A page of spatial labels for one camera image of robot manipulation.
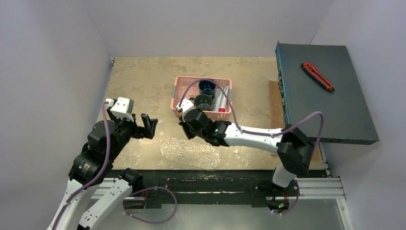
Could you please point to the pink plastic basket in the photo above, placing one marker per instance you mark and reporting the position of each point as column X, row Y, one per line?
column 219, row 83

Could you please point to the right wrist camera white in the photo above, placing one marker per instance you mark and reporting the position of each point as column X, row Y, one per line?
column 183, row 107

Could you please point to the dark green mug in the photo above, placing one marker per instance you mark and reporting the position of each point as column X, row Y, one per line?
column 203, row 102

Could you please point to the dark grey metal box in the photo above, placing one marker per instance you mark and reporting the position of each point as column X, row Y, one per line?
column 347, row 119

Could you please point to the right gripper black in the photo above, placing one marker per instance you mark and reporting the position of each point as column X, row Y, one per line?
column 193, row 117

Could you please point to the white toothpaste black cap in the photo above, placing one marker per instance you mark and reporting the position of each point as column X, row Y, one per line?
column 216, row 100

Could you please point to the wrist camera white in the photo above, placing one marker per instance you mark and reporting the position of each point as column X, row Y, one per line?
column 183, row 107
column 120, row 109

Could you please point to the red black utility knife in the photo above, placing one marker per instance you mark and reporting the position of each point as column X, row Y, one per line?
column 316, row 76

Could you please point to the dark blue mug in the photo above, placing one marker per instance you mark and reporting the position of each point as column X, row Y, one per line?
column 207, row 87

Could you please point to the clear textured oval tray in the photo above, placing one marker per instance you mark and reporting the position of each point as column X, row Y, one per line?
column 190, row 153

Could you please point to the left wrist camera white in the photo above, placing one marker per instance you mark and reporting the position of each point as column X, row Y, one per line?
column 120, row 109

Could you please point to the clear acrylic holder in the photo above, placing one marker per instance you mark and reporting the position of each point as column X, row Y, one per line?
column 180, row 86

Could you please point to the white toothpaste red cap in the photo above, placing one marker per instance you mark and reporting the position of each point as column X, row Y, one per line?
column 223, row 100

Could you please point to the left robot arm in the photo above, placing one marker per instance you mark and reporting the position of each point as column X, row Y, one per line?
column 106, row 140

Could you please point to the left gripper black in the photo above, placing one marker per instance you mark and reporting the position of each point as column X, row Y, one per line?
column 149, row 123

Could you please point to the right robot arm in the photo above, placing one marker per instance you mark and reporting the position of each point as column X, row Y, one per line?
column 293, row 147

